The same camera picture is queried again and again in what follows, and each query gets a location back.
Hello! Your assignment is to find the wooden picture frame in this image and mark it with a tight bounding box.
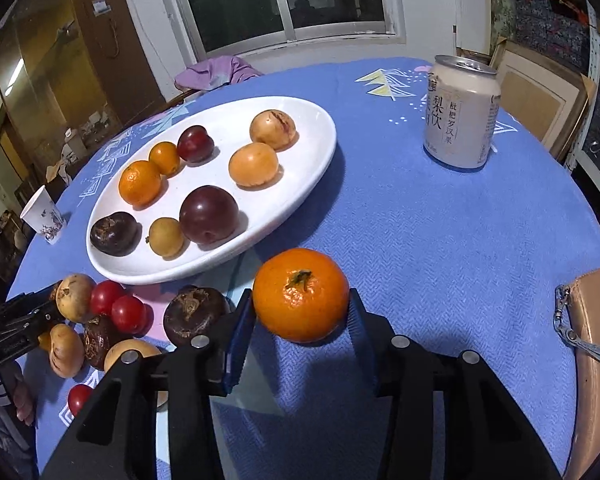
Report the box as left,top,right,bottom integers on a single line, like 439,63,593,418
490,40,598,161

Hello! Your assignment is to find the dark brown mangosteen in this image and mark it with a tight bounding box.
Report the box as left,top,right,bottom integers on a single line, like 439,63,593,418
82,315,126,371
90,211,138,257
163,286,232,347

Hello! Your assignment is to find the wooden glass-door cabinet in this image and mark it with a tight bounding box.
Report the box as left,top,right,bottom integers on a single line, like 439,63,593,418
0,0,166,171

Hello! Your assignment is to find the person's left hand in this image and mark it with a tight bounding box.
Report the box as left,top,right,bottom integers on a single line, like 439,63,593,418
0,362,37,456

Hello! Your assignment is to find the red tomato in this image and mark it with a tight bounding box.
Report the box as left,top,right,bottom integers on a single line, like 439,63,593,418
67,384,95,417
90,280,126,317
111,295,147,335

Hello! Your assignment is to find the wooden chair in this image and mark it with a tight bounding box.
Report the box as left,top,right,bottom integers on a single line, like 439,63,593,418
167,87,201,106

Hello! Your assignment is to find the patterned painting panel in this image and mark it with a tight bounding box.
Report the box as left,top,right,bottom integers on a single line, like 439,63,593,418
487,0,518,56

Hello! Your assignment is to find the small yellow-orange fruit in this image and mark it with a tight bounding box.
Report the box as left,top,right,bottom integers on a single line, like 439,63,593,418
147,217,187,260

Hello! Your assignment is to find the dark red plum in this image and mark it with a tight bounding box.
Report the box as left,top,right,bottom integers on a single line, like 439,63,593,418
179,185,240,246
177,125,215,164

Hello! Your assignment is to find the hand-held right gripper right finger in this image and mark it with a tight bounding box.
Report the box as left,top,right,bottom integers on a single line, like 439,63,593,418
347,287,563,480

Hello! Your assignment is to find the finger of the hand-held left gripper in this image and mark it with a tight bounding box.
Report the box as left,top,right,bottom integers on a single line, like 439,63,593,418
10,310,63,341
0,284,61,318

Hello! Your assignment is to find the white canvas panel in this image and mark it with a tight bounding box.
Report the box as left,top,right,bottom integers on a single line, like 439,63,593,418
452,0,493,56

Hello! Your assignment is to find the round orange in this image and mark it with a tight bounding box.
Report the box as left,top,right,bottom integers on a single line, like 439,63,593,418
118,160,162,207

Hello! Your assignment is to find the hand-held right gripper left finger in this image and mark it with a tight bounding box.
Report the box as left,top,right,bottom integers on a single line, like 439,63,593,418
40,287,255,480

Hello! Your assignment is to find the printed paper cup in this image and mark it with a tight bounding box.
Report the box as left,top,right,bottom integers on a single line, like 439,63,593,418
20,185,68,246

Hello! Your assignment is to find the smooth pale orange fruit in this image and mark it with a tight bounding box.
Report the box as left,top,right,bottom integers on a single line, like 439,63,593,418
228,142,280,188

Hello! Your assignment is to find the tangerine with green stem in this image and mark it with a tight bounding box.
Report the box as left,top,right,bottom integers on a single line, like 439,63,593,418
252,247,351,344

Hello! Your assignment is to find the white drink can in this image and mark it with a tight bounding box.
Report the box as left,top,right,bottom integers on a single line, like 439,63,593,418
423,55,502,170

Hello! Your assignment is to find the smooth yellow fruit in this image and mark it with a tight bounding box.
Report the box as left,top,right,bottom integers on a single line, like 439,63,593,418
103,338,170,409

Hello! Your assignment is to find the stack of blue patterned boxes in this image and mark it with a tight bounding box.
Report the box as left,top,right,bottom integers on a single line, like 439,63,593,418
512,0,591,66

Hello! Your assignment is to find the white oval plate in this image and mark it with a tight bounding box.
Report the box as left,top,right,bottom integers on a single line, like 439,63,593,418
86,96,338,286

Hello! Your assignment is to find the yellow-brown spotted fruit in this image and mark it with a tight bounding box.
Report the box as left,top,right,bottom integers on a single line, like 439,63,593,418
249,109,297,151
55,273,97,323
47,323,86,379

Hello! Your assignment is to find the sliding glass window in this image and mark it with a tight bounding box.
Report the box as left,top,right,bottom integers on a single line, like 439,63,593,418
152,0,406,58

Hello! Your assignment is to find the white metal shelf rack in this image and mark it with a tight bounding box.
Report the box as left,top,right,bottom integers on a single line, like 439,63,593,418
570,0,600,176

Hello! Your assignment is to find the purple cloth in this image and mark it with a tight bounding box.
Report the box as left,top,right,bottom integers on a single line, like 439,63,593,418
174,56,263,92

